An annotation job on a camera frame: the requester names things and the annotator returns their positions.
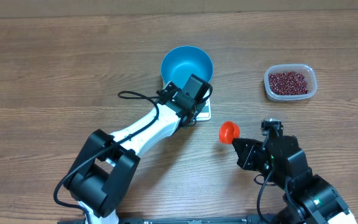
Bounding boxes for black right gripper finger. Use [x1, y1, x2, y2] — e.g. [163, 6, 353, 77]
[232, 138, 260, 156]
[237, 152, 257, 170]

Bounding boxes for red measuring scoop blue handle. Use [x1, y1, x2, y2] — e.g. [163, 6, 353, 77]
[219, 121, 240, 144]

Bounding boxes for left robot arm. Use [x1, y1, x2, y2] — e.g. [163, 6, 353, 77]
[53, 74, 213, 223]

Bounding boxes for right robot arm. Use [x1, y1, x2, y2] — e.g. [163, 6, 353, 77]
[232, 136, 356, 223]

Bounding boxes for white kitchen scale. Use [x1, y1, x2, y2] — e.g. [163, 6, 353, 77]
[162, 81, 211, 121]

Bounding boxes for blue bowl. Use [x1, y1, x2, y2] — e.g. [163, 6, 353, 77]
[160, 45, 214, 88]

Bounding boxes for clear plastic container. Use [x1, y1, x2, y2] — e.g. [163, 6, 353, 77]
[264, 63, 318, 101]

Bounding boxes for red beans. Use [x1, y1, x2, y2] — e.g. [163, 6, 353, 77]
[268, 71, 308, 95]

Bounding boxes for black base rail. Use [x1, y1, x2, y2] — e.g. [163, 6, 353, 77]
[57, 214, 265, 224]

